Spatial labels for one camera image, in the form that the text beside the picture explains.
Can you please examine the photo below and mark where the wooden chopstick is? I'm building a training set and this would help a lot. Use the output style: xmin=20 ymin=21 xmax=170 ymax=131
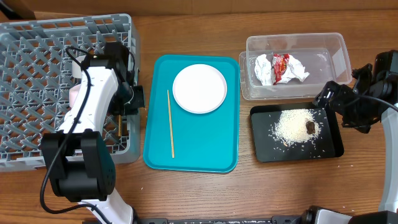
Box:
xmin=118 ymin=115 xmax=123 ymax=137
xmin=167 ymin=90 xmax=175 ymax=159

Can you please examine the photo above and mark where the brown food scrap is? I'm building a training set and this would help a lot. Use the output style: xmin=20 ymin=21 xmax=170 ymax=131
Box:
xmin=305 ymin=121 xmax=316 ymax=134

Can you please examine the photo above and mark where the pink shallow bowl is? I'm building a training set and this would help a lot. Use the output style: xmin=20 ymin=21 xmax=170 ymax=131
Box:
xmin=68 ymin=84 xmax=81 ymax=108

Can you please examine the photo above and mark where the grey green bowl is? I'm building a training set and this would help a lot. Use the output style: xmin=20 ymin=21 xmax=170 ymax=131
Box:
xmin=72 ymin=55 xmax=85 ymax=79

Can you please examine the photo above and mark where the pile of white rice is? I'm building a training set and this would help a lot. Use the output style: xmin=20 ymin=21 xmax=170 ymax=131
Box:
xmin=269 ymin=109 xmax=325 ymax=147

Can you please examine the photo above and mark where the red snack wrapper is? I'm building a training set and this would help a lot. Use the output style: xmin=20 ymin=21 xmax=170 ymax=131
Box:
xmin=272 ymin=54 xmax=290 ymax=85

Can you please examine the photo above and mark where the white napkin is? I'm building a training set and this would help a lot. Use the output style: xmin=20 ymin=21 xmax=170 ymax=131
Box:
xmin=254 ymin=54 xmax=310 ymax=86

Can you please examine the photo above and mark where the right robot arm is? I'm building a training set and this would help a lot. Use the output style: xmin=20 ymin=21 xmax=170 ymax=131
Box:
xmin=299 ymin=50 xmax=397 ymax=223

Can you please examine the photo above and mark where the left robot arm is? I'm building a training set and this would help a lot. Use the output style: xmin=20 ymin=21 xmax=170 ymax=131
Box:
xmin=39 ymin=42 xmax=145 ymax=223

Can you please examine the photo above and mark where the clear plastic waste bin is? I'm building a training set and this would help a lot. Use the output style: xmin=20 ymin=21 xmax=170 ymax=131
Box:
xmin=239 ymin=33 xmax=352 ymax=100

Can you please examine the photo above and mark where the grey plastic dishwasher rack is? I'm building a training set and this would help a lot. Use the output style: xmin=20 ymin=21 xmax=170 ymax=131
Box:
xmin=1 ymin=14 xmax=140 ymax=172

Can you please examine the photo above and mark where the black plastic tray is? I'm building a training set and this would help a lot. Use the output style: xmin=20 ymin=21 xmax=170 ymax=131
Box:
xmin=250 ymin=102 xmax=345 ymax=162

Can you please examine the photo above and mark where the white round plate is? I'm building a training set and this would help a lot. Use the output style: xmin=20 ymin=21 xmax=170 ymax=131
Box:
xmin=172 ymin=64 xmax=228 ymax=114

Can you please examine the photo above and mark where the teal plastic serving tray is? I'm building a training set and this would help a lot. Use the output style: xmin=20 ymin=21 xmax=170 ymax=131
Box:
xmin=143 ymin=55 xmax=240 ymax=173

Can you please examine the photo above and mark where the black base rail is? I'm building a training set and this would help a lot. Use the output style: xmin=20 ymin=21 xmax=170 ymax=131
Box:
xmin=139 ymin=215 xmax=301 ymax=224

